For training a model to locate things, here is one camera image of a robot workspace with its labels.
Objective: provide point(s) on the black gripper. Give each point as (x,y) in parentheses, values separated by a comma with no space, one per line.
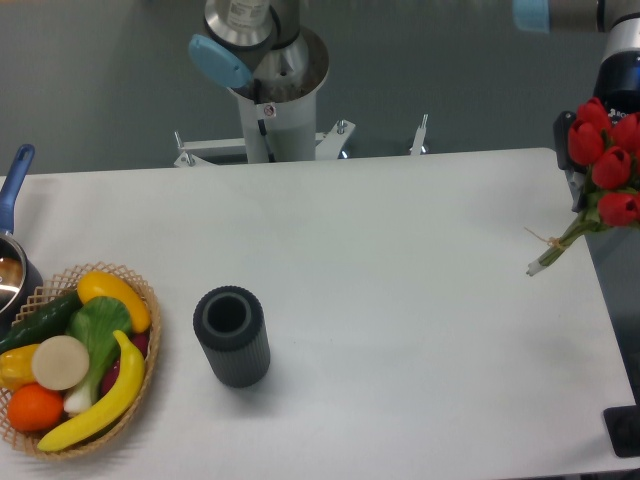
(617,88)

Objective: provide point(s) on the red tulip bouquet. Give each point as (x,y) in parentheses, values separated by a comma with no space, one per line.
(605,154)

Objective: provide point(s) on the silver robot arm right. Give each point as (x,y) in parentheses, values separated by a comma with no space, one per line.
(617,19)

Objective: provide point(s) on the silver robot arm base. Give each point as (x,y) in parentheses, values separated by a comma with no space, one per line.
(260,50)

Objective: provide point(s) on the black device at table edge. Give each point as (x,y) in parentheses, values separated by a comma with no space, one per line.
(622,425)

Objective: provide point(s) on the dark grey ribbed vase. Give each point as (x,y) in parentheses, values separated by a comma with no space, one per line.
(230,327)

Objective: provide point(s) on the dark red vegetable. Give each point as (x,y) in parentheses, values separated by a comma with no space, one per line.
(141,341)

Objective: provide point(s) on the green bok choy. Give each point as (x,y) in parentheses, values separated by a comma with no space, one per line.
(93,325)

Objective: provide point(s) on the yellow banana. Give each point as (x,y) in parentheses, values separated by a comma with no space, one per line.
(106,410)

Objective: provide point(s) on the woven wicker basket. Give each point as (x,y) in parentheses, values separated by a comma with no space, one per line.
(53,288)

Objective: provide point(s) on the green cucumber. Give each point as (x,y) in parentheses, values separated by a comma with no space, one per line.
(48,321)

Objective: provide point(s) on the beige round disc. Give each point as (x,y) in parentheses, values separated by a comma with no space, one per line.
(60,363)

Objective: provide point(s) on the yellow bell pepper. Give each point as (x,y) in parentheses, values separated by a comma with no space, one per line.
(16,369)

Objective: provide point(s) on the orange fruit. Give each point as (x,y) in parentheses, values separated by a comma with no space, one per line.
(34,408)

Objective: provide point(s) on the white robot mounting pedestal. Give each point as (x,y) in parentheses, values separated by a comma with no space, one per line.
(272,132)

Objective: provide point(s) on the blue handled saucepan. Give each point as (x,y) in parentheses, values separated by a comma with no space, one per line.
(19,277)

